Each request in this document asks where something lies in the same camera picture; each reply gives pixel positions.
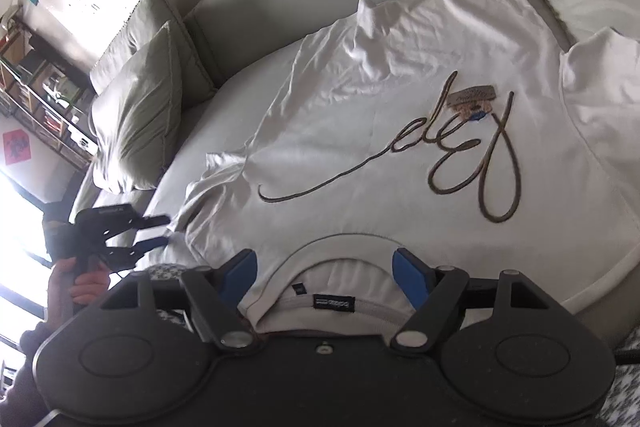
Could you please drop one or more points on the window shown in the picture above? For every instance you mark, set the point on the window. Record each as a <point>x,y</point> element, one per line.
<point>20,217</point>

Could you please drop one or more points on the person's left forearm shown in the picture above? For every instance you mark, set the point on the person's left forearm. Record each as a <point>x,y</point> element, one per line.
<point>25,357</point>

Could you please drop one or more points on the large beige pillow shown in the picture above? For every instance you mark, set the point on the large beige pillow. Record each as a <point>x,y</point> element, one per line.
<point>150,22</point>

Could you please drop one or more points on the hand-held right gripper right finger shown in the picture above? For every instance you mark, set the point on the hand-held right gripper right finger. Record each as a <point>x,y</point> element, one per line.
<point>407,274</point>

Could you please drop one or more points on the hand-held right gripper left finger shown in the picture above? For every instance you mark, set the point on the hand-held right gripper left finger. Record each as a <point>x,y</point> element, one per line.
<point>240,277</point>

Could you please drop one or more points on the red wall poster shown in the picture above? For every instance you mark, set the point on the red wall poster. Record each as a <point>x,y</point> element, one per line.
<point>17,147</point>

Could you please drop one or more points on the cluttered shelf unit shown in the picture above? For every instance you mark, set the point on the cluttered shelf unit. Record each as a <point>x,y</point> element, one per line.
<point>45,92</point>

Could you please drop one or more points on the grey sofa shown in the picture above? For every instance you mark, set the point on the grey sofa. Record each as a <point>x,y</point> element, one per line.
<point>240,22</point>

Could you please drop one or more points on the small beige pillow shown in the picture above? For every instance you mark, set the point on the small beige pillow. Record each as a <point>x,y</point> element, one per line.
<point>135,117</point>

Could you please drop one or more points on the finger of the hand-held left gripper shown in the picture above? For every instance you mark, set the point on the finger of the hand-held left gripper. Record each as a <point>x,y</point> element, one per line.
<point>150,243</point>
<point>145,223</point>

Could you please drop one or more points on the white t-shirt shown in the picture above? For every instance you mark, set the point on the white t-shirt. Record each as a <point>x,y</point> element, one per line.
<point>390,147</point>

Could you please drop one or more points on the person's left hand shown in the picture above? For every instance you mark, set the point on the person's left hand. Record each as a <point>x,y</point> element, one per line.
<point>85,288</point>

